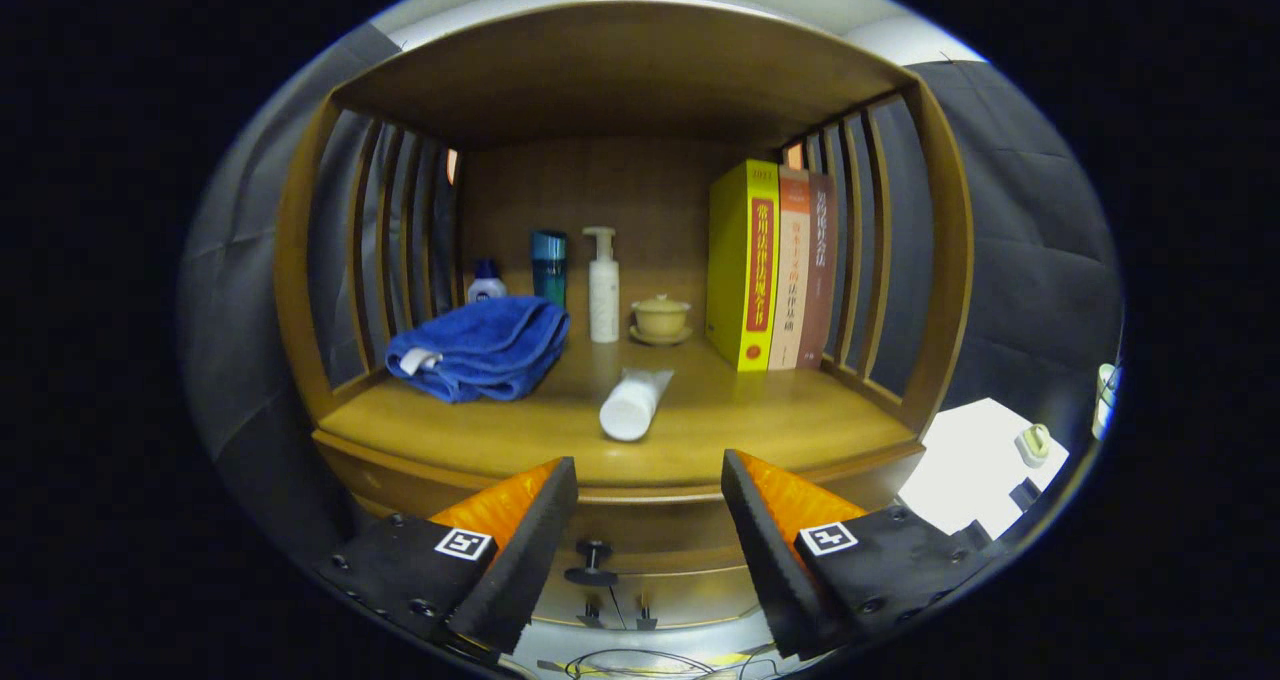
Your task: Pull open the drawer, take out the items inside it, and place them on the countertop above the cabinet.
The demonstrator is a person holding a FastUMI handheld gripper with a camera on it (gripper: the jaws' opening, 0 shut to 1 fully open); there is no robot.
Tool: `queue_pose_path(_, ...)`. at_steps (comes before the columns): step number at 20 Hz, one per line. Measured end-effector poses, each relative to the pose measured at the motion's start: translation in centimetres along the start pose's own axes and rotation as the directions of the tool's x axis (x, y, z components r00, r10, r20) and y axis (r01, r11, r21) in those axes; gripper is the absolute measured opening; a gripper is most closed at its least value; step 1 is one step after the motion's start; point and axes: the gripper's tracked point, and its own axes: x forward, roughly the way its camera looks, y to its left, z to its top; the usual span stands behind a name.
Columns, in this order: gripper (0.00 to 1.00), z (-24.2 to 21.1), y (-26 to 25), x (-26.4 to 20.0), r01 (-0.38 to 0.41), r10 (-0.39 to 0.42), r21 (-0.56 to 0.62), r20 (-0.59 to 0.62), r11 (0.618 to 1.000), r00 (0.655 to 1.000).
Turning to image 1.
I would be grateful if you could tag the white cosmetic tube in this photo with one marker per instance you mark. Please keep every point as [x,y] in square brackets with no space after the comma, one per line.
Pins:
[632,410]

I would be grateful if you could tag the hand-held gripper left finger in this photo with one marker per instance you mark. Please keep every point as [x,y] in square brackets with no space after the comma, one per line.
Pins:
[520,550]

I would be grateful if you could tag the brown book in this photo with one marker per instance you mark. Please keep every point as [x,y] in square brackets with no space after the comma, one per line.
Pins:
[820,260]

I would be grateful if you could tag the orange and white book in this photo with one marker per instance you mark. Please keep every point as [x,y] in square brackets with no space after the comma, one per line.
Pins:
[792,270]

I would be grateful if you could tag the white side cabinet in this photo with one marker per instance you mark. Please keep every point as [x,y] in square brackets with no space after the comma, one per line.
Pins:
[960,460]

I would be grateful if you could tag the white pump bottle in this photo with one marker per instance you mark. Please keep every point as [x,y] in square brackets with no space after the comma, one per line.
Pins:
[603,295]

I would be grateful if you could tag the beige lidded teacup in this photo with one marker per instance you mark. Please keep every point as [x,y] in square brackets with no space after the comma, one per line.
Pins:
[661,315]

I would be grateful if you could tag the pale green tape dispenser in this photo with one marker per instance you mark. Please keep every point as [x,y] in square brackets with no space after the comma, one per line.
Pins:
[1033,446]

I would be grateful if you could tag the beige saucer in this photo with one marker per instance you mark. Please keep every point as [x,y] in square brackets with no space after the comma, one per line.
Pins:
[661,339]

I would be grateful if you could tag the thick yellow book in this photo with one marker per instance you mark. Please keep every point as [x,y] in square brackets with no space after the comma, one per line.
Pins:
[735,270]

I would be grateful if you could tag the wooden countertop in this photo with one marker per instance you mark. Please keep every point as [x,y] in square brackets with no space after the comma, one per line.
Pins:
[780,420]

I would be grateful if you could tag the blue folded towel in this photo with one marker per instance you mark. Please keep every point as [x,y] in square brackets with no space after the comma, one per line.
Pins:
[480,350]

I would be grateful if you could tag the wooden cabinet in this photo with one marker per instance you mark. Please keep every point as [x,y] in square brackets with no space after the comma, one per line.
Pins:
[620,70]

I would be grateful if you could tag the teal bottle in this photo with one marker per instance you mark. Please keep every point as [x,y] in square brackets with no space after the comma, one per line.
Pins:
[549,270]

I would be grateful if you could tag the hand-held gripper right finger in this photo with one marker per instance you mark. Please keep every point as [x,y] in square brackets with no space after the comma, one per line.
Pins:
[770,550]

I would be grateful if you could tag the white wall shelf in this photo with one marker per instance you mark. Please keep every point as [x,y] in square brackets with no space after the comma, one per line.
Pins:
[1105,405]

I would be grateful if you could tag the small white blue-capped bottle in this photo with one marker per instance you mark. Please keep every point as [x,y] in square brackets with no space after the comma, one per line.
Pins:
[487,288]

